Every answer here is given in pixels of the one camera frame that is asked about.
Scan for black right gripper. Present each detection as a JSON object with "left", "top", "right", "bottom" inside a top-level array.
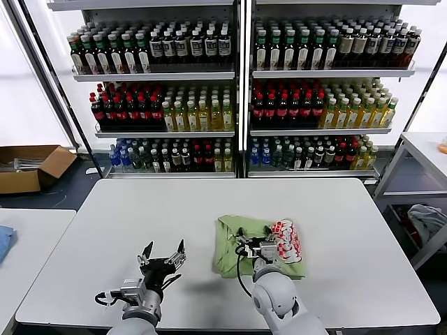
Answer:
[{"left": 230, "top": 225, "right": 279, "bottom": 259}]

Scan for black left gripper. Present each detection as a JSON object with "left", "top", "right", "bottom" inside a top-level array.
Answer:
[{"left": 135, "top": 238, "right": 188, "bottom": 293}]

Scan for green t-shirt with red print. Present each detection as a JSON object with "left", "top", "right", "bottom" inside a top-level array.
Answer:
[{"left": 212, "top": 214, "right": 308, "bottom": 280}]

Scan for grey-blue crumpled clothes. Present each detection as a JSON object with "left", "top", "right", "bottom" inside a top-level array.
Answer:
[{"left": 406, "top": 204, "right": 447, "bottom": 254}]

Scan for red-cap cola bottle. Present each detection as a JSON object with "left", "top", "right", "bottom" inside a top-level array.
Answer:
[
  {"left": 300, "top": 91, "right": 314, "bottom": 128},
  {"left": 345, "top": 142, "right": 358, "bottom": 169},
  {"left": 264, "top": 91, "right": 277, "bottom": 128},
  {"left": 149, "top": 94, "right": 164, "bottom": 127},
  {"left": 138, "top": 94, "right": 152, "bottom": 127},
  {"left": 102, "top": 96, "right": 116, "bottom": 127},
  {"left": 114, "top": 96, "right": 129, "bottom": 127},
  {"left": 288, "top": 91, "right": 302, "bottom": 128},
  {"left": 126, "top": 94, "right": 140, "bottom": 127},
  {"left": 335, "top": 142, "right": 347, "bottom": 169},
  {"left": 89, "top": 92, "right": 105, "bottom": 127},
  {"left": 276, "top": 91, "right": 289, "bottom": 128},
  {"left": 203, "top": 144, "right": 214, "bottom": 172},
  {"left": 251, "top": 91, "right": 265, "bottom": 128},
  {"left": 191, "top": 144, "right": 204, "bottom": 172},
  {"left": 312, "top": 91, "right": 325, "bottom": 128}
]

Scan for black diagonal pole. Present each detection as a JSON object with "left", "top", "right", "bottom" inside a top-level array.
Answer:
[
  {"left": 15, "top": 0, "right": 108, "bottom": 178},
  {"left": 379, "top": 45, "right": 447, "bottom": 186}
]

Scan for brown cardboard box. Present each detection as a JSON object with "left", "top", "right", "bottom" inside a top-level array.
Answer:
[{"left": 0, "top": 144, "right": 78, "bottom": 195}]

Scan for black storage bin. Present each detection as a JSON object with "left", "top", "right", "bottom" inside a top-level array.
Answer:
[{"left": 387, "top": 204, "right": 425, "bottom": 251}]

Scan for blue folded cloth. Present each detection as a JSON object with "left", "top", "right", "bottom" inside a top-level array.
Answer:
[{"left": 0, "top": 225, "right": 18, "bottom": 268}]

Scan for red cloth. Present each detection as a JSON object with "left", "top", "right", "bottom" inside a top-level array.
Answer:
[{"left": 401, "top": 209, "right": 420, "bottom": 245}]

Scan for bag of metal rods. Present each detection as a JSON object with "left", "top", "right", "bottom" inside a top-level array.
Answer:
[{"left": 0, "top": 156, "right": 46, "bottom": 174}]

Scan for grey metal shelf rack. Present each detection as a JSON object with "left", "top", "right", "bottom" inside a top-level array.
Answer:
[
  {"left": 47, "top": 0, "right": 242, "bottom": 179},
  {"left": 244, "top": 0, "right": 441, "bottom": 182}
]

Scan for white framed side table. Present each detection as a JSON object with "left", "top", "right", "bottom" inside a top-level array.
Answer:
[{"left": 372, "top": 131, "right": 447, "bottom": 269}]

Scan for dark bottle blue-white label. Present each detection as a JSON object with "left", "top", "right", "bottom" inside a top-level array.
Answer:
[
  {"left": 404, "top": 27, "right": 423, "bottom": 66},
  {"left": 204, "top": 29, "right": 218, "bottom": 66},
  {"left": 175, "top": 29, "right": 190, "bottom": 67},
  {"left": 218, "top": 29, "right": 231, "bottom": 66},
  {"left": 149, "top": 30, "right": 164, "bottom": 67},
  {"left": 163, "top": 30, "right": 177, "bottom": 67},
  {"left": 392, "top": 27, "right": 409, "bottom": 67},
  {"left": 365, "top": 28, "right": 382, "bottom": 68},
  {"left": 379, "top": 28, "right": 395, "bottom": 68},
  {"left": 190, "top": 29, "right": 205, "bottom": 66}
]

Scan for dark bottle beige label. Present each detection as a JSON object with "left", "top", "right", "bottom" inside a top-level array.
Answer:
[
  {"left": 351, "top": 28, "right": 368, "bottom": 68},
  {"left": 337, "top": 28, "right": 354, "bottom": 68}
]

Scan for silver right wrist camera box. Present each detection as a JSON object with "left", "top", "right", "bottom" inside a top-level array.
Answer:
[{"left": 260, "top": 240, "right": 280, "bottom": 262}]

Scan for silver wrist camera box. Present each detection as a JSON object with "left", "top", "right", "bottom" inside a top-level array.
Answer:
[
  {"left": 119, "top": 278, "right": 146, "bottom": 297},
  {"left": 260, "top": 240, "right": 280, "bottom": 262}
]

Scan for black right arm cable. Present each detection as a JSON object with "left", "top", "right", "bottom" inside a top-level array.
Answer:
[{"left": 234, "top": 246, "right": 256, "bottom": 297}]

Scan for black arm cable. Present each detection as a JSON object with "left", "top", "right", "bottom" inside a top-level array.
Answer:
[
  {"left": 234, "top": 246, "right": 256, "bottom": 297},
  {"left": 94, "top": 291, "right": 123, "bottom": 308}
]

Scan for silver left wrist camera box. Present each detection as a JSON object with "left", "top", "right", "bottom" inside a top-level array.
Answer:
[{"left": 119, "top": 278, "right": 146, "bottom": 297}]

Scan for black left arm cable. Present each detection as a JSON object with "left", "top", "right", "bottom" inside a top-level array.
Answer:
[{"left": 94, "top": 291, "right": 123, "bottom": 308}]

